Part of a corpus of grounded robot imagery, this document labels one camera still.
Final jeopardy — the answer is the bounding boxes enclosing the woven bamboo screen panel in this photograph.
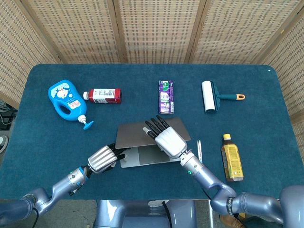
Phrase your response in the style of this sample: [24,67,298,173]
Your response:
[14,0,128,64]
[252,4,304,143]
[0,0,63,109]
[106,0,207,64]
[184,0,304,65]

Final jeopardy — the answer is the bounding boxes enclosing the blue table cloth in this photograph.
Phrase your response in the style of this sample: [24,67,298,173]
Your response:
[0,63,295,201]

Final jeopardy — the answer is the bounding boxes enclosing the red drink bottle white cap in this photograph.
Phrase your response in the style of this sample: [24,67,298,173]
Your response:
[83,88,122,105]

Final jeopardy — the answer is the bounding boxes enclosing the lint roller teal handle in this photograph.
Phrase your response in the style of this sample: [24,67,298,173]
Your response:
[201,80,246,113]

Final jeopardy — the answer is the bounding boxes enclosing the black handled scissors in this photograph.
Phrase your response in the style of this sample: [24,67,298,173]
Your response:
[196,139,204,164]

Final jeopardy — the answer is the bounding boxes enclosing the brown shoe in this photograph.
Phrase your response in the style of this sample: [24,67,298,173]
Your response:
[218,212,247,228]

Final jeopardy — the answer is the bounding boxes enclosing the grey sneaker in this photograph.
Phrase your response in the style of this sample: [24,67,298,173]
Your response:
[0,135,9,154]

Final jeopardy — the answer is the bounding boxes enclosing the purple toothpaste box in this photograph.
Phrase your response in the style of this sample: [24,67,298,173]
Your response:
[158,80,176,115]

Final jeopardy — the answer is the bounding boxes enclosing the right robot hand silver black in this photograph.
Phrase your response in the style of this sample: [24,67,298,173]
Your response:
[142,114,188,159]

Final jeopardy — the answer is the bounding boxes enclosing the black cable on torso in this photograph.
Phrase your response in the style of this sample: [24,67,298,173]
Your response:
[162,200,172,228]

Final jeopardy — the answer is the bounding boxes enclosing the silver laptop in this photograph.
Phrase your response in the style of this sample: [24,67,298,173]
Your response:
[115,116,192,169]

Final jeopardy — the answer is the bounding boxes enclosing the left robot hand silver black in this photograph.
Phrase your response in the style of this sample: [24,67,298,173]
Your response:
[87,142,126,174]

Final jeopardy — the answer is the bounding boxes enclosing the blue detergent pump bottle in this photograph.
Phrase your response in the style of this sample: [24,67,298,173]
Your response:
[47,79,95,131]

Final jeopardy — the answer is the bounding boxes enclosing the tea bottle yellow label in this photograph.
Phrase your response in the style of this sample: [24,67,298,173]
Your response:
[221,133,244,182]

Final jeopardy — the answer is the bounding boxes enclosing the robot torso blue-grey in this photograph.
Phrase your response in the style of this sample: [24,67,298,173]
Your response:
[94,199,198,228]

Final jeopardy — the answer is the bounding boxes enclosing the cables and boxes on floor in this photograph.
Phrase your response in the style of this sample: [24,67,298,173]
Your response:
[0,99,19,131]

